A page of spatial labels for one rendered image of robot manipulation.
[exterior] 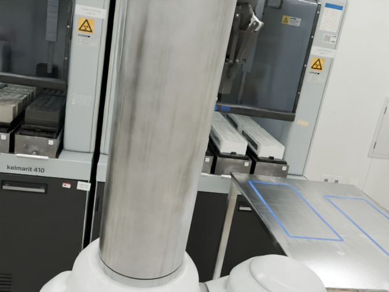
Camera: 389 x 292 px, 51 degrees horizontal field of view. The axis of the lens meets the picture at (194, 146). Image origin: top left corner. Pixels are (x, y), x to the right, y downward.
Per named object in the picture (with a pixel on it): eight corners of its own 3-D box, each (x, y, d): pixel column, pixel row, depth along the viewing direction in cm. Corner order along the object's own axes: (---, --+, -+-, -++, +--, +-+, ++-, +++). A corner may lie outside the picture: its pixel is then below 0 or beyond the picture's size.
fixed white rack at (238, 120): (223, 120, 216) (225, 109, 214) (241, 123, 218) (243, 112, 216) (237, 137, 188) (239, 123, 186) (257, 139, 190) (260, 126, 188)
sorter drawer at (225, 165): (188, 127, 218) (191, 110, 215) (213, 130, 221) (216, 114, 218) (216, 179, 149) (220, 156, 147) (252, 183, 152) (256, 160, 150)
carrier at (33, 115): (58, 127, 149) (59, 111, 147) (58, 129, 147) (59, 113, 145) (25, 123, 147) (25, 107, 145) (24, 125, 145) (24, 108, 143)
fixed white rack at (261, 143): (238, 138, 186) (241, 124, 185) (259, 140, 188) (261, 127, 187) (257, 160, 158) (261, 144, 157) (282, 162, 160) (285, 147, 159)
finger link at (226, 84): (233, 63, 94) (235, 64, 94) (227, 93, 96) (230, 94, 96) (225, 62, 92) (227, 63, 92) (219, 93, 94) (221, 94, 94)
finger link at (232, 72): (235, 56, 93) (245, 58, 91) (231, 78, 94) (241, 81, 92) (231, 55, 92) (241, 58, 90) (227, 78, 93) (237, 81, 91)
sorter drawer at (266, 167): (216, 131, 221) (219, 115, 218) (240, 134, 224) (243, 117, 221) (255, 183, 152) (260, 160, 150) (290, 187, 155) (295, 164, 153)
